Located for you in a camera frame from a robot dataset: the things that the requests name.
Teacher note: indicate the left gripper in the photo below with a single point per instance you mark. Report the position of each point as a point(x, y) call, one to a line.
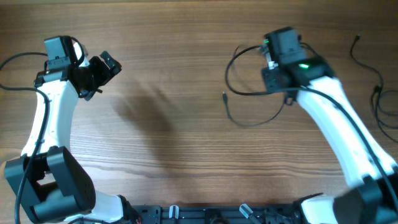
point(97, 63)

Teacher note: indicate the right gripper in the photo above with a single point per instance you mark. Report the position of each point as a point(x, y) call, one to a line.
point(270, 85)

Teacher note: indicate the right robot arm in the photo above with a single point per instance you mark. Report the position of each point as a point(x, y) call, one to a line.
point(369, 171)

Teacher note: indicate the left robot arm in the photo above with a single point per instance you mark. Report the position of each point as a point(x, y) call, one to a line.
point(49, 184)

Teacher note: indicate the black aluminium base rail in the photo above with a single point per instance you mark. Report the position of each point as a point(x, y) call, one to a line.
point(268, 214)

